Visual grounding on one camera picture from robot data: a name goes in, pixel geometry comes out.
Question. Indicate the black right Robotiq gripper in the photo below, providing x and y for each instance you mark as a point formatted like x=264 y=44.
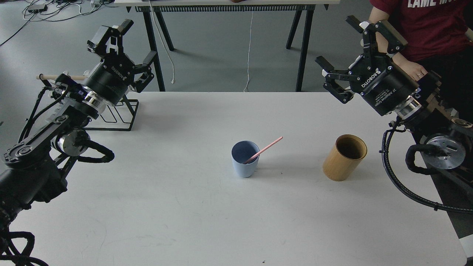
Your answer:
x=374 y=76

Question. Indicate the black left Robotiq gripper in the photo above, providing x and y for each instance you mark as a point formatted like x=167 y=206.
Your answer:
x=112 y=76

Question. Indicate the pink chopstick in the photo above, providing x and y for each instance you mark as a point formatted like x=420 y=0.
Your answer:
x=256 y=155

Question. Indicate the blue plastic cup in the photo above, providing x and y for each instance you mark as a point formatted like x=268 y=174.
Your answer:
x=241 y=152

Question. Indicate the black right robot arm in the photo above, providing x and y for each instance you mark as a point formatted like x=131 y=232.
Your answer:
x=444 y=141

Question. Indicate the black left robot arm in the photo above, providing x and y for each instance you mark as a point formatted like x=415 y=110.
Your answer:
x=37 y=166

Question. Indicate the person's hand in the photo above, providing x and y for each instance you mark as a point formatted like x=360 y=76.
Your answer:
x=414 y=70

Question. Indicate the background trestle table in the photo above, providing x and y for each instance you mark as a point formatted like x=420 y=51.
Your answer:
x=220 y=45

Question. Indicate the seated person red shirt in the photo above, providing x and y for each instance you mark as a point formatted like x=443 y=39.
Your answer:
x=436 y=34

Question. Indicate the bamboo cylinder holder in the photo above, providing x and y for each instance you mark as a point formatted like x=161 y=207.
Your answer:
x=346 y=154

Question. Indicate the black wire cup rack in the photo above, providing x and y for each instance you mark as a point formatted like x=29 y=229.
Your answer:
x=118 y=112

